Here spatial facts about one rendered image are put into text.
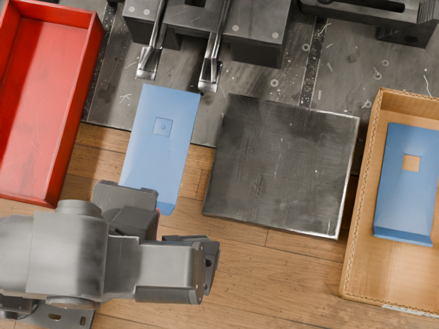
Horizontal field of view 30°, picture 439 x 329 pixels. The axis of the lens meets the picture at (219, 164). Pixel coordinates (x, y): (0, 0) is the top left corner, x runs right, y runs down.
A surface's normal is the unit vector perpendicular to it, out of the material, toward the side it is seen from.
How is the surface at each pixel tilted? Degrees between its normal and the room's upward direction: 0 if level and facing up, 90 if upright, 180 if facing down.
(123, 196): 31
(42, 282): 18
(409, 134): 0
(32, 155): 0
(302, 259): 0
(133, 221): 59
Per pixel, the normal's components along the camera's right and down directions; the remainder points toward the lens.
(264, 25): -0.05, -0.25
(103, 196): -0.15, 0.28
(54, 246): 0.26, -0.23
